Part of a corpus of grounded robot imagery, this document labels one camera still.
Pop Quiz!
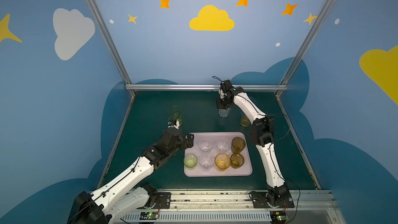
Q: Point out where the small green transparent glass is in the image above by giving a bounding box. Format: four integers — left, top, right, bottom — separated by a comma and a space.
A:
183, 153, 198, 170

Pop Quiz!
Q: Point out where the right green circuit board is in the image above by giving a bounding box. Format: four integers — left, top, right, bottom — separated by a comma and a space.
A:
270, 212, 289, 224

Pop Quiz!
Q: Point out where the table edge rail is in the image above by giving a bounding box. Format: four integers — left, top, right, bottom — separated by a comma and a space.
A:
97, 96, 135, 189
276, 97, 321, 190

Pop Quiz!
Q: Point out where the aluminium frame post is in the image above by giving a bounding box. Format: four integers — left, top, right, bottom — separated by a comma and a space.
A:
275, 0, 337, 98
85, 0, 131, 86

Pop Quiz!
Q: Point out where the clear faceted glass one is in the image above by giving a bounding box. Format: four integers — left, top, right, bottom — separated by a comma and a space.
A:
199, 152, 215, 172

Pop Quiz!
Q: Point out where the right table edge rail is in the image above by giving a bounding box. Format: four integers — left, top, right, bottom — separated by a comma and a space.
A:
276, 97, 321, 190

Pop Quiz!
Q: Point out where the clear faceted glass three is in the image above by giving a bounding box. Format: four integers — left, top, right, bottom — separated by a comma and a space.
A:
216, 139, 230, 153

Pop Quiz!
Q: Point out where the white plastic tray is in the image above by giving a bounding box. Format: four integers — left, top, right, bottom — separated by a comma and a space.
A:
183, 132, 252, 177

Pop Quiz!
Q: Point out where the short yellow transparent glass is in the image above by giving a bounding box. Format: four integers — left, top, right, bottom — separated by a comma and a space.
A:
215, 153, 231, 171

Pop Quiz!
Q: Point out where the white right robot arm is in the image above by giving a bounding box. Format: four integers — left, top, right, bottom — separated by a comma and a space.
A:
217, 81, 291, 208

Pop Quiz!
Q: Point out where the green circuit board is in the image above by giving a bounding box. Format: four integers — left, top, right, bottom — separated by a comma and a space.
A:
270, 212, 289, 224
139, 212, 159, 220

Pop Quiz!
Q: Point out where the tall green transparent glass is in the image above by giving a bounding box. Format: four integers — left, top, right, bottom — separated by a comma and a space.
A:
169, 105, 183, 126

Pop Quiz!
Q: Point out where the left aluminium frame post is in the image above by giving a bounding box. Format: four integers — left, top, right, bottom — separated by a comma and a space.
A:
85, 0, 131, 86

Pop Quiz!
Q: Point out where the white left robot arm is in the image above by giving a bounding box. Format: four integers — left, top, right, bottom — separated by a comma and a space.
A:
67, 125, 194, 224

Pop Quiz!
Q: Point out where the left green circuit board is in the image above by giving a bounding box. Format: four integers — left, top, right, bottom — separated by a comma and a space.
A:
139, 212, 159, 220

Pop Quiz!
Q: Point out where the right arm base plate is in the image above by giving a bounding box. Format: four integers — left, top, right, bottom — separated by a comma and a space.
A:
249, 191, 295, 208

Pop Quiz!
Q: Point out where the dimpled amber glass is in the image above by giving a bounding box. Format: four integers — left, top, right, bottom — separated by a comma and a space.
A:
231, 137, 246, 153
230, 153, 245, 169

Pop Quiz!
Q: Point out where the left table edge rail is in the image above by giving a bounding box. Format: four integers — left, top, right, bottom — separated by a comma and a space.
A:
97, 96, 135, 189

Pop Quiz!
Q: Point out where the white vented cable duct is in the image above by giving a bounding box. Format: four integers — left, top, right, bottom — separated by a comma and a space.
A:
116, 211, 272, 224

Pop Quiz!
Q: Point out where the clear faceted glass four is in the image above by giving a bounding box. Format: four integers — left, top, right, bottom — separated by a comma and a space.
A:
218, 107, 232, 118

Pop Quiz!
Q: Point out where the right aluminium frame post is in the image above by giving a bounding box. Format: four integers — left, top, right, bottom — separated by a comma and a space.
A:
275, 0, 337, 98

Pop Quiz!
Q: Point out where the clear faceted glass two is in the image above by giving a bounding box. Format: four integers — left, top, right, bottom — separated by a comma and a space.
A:
199, 139, 213, 152

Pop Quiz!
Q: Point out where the horizontal aluminium frame rail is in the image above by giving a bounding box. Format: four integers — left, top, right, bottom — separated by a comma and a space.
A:
125, 84, 288, 91

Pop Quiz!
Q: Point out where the tall yellow transparent glass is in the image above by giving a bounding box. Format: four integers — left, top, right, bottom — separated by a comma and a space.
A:
240, 114, 251, 127

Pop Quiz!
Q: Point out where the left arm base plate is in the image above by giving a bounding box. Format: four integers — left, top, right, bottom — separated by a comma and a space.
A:
145, 192, 172, 209

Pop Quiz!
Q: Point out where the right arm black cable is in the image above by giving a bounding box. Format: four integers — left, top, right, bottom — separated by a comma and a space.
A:
284, 178, 302, 224

